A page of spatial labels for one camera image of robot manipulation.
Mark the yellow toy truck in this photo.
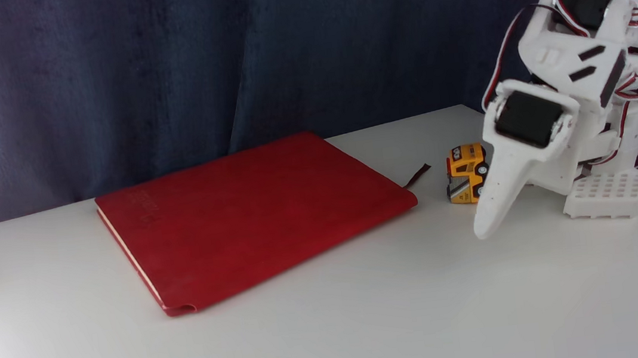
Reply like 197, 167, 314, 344
442, 142, 493, 207

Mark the red notebook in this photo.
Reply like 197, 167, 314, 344
90, 119, 429, 325

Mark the dark brown bookmark ribbon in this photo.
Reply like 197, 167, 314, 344
402, 163, 434, 189

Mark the dark blue curtain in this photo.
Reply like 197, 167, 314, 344
0, 0, 638, 303

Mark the red black white servo cable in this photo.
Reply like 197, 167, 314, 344
470, 1, 564, 112

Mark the white perforated base plate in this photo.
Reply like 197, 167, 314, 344
559, 167, 638, 226

